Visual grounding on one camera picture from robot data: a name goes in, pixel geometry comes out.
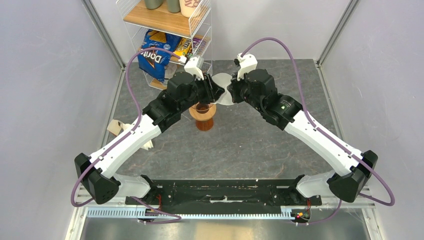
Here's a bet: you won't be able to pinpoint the green can on shelf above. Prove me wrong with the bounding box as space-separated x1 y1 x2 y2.
144 0 164 10

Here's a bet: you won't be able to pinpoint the cream cup on shelf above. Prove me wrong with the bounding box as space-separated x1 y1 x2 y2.
179 0 201 18

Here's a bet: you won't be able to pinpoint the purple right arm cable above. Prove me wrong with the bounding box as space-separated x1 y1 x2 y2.
240 37 396 227

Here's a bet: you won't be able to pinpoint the blue Doritos chip bag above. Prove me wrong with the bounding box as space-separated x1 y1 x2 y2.
137 29 182 83

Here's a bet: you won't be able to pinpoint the white wire shelf rack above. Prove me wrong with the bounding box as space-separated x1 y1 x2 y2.
116 0 212 90

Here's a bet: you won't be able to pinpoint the white paper coffee filters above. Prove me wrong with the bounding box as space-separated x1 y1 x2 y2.
140 140 154 151

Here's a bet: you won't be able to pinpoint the amber glass carafe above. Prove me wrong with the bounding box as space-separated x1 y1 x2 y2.
195 118 214 132

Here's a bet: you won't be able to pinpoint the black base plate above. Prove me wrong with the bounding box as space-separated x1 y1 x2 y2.
141 178 324 219

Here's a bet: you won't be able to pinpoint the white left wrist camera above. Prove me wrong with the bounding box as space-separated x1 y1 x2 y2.
178 55 204 81

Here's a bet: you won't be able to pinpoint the white paper roll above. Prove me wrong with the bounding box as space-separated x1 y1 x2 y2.
164 62 179 80

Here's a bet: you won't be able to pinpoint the yellow snack bag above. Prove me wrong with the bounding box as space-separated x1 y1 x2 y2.
174 37 202 58

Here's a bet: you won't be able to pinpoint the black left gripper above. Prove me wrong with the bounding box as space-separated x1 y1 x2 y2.
179 72 226 113

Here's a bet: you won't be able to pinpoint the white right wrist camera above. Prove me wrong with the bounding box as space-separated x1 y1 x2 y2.
236 53 258 81

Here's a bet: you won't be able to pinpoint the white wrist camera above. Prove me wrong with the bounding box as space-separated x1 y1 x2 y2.
178 55 204 81
236 53 258 81

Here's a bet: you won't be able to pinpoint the wooden ring dripper stand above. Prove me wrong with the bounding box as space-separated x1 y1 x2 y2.
188 102 217 122

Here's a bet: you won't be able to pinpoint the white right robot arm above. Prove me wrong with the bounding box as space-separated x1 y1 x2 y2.
227 69 378 205

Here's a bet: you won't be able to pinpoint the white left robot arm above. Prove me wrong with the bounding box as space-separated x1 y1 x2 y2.
72 72 232 206

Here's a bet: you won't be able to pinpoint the single white coffee filter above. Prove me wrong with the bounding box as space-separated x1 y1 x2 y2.
210 72 238 106

